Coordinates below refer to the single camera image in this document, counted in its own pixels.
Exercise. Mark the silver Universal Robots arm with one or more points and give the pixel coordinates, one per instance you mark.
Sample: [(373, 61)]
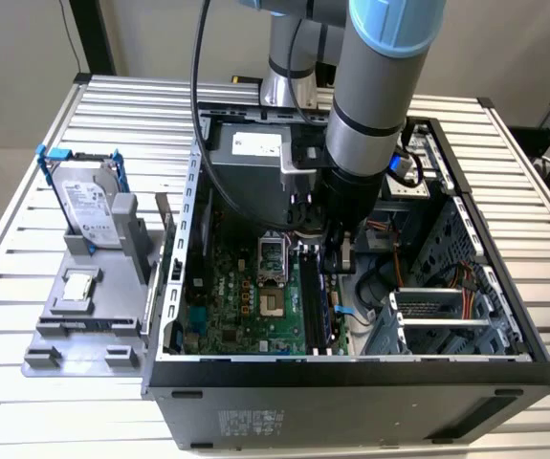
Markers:
[(375, 95)]

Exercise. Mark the black open PC case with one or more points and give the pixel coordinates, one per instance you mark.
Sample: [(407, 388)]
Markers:
[(351, 406)]

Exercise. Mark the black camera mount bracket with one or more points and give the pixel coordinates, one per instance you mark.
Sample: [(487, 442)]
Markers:
[(298, 143)]

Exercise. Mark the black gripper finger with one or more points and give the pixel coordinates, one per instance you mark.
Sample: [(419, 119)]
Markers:
[(348, 253), (332, 253)]

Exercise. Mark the blue disk carrier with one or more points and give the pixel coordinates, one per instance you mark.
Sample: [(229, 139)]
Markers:
[(59, 154)]

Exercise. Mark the CPU socket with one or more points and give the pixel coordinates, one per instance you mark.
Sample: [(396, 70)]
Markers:
[(273, 303)]

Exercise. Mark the silver bay bracket plate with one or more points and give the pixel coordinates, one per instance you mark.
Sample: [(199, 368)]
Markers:
[(411, 190)]

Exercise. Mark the small yellow black connector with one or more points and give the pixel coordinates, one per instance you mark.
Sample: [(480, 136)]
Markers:
[(235, 79)]

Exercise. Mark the metal drive bay cage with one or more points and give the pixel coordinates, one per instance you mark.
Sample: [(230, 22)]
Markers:
[(430, 153)]

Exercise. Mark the green Dell motherboard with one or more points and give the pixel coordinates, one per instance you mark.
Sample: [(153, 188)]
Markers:
[(274, 334)]

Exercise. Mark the metal disk bay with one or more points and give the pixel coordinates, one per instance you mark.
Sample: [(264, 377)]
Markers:
[(442, 323)]

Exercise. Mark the silver hard disk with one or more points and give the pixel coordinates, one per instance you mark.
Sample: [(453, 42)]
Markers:
[(83, 201)]

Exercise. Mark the grey power supply unit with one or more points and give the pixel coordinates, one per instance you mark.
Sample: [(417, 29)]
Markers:
[(255, 181)]

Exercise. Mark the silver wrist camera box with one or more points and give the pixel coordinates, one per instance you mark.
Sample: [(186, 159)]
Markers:
[(298, 174)]

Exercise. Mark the grey parts rack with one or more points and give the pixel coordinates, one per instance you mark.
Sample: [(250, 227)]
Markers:
[(112, 296)]

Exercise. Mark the black metal post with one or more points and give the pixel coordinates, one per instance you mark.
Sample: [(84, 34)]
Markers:
[(95, 38)]

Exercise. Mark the silver CPU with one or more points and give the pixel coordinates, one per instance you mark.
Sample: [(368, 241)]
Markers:
[(77, 288)]

